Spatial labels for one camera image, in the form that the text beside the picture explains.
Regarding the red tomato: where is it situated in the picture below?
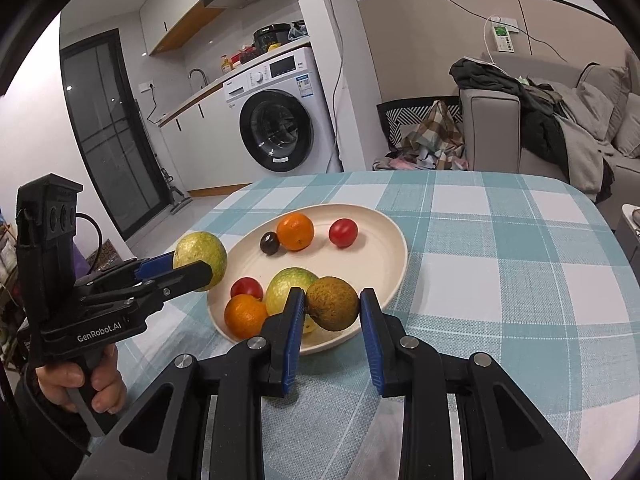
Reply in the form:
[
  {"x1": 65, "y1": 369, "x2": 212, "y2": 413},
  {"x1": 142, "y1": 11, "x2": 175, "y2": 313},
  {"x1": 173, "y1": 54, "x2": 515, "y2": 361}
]
[
  {"x1": 329, "y1": 218, "x2": 359, "y2": 248},
  {"x1": 230, "y1": 276, "x2": 264, "y2": 301}
]

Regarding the brown longan fruit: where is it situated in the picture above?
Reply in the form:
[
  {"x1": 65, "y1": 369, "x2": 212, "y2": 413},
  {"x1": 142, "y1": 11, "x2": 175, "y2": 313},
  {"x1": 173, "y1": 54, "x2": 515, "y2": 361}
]
[{"x1": 306, "y1": 276, "x2": 359, "y2": 332}]

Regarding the person's left hand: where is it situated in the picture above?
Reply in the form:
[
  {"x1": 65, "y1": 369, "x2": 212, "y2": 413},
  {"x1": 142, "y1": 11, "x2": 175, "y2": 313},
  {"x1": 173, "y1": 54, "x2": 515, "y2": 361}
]
[{"x1": 36, "y1": 344, "x2": 127, "y2": 414}]

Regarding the black jacket on sofa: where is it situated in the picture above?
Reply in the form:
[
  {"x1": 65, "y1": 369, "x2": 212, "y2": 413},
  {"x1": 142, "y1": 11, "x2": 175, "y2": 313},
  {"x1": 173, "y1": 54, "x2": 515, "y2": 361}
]
[{"x1": 449, "y1": 58, "x2": 570, "y2": 182}]

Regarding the grey sofa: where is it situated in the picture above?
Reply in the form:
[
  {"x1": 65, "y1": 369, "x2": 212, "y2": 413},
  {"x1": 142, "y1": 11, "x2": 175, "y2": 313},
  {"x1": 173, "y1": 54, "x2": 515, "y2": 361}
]
[{"x1": 449, "y1": 53, "x2": 639, "y2": 226}]

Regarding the black pot on counter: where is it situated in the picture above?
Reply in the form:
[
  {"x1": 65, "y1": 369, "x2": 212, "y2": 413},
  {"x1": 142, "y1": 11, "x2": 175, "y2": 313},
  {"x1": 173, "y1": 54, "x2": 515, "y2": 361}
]
[{"x1": 254, "y1": 23, "x2": 291, "y2": 53}]

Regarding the white washing machine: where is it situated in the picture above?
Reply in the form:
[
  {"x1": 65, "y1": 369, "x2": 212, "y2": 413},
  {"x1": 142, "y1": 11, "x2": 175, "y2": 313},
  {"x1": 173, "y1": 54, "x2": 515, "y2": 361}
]
[{"x1": 222, "y1": 46, "x2": 343, "y2": 182}]

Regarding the black laundry basket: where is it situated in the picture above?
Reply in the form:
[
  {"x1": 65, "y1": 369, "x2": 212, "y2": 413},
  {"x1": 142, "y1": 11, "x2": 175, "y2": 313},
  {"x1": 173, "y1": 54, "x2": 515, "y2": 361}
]
[{"x1": 376, "y1": 96, "x2": 462, "y2": 154}]

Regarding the orange mandarin in plate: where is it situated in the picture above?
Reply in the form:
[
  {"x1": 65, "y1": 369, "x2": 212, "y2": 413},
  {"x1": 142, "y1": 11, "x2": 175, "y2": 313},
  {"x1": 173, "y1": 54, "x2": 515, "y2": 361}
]
[{"x1": 276, "y1": 212, "x2": 314, "y2": 252}]

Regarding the plaid cloth in basket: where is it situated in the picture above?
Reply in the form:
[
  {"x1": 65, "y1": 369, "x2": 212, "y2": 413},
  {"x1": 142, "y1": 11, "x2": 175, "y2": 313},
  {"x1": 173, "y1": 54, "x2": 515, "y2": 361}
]
[{"x1": 388, "y1": 101, "x2": 469, "y2": 170}]

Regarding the grey cushion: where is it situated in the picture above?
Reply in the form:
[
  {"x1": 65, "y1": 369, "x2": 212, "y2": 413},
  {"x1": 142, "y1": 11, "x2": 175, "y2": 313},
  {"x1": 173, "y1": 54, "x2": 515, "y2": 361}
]
[{"x1": 614, "y1": 93, "x2": 640, "y2": 158}]

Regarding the white wall charger device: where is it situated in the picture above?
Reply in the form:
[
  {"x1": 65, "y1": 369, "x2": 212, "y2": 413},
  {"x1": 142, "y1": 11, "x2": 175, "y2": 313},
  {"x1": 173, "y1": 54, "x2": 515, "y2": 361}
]
[{"x1": 491, "y1": 23, "x2": 514, "y2": 53}]

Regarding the cream round plate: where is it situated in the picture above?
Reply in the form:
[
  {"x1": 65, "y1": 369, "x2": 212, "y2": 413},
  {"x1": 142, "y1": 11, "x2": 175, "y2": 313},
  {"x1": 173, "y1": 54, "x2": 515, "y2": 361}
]
[{"x1": 207, "y1": 204, "x2": 408, "y2": 344}]

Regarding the dark purple plum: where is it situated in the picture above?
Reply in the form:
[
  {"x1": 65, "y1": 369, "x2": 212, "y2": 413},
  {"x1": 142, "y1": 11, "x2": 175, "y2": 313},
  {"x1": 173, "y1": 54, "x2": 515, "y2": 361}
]
[{"x1": 259, "y1": 231, "x2": 280, "y2": 256}]

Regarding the red tomato in plate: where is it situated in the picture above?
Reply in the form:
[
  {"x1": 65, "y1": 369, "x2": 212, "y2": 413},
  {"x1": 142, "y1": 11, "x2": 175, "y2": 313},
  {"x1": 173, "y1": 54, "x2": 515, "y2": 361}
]
[{"x1": 230, "y1": 276, "x2": 264, "y2": 301}]

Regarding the orange mandarin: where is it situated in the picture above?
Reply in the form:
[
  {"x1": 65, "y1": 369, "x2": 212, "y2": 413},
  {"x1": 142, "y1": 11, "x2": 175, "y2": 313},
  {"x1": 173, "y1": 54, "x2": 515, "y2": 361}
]
[
  {"x1": 224, "y1": 294, "x2": 269, "y2": 340},
  {"x1": 276, "y1": 212, "x2": 314, "y2": 252}
]

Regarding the white side table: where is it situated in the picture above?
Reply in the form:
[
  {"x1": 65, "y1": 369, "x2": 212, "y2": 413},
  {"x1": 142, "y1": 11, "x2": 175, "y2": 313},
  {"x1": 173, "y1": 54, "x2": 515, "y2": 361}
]
[{"x1": 615, "y1": 204, "x2": 639, "y2": 262}]

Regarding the black glass door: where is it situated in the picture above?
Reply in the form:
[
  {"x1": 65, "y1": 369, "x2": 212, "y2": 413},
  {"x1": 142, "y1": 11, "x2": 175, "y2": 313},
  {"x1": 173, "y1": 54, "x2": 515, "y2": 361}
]
[{"x1": 60, "y1": 29, "x2": 169, "y2": 240}]

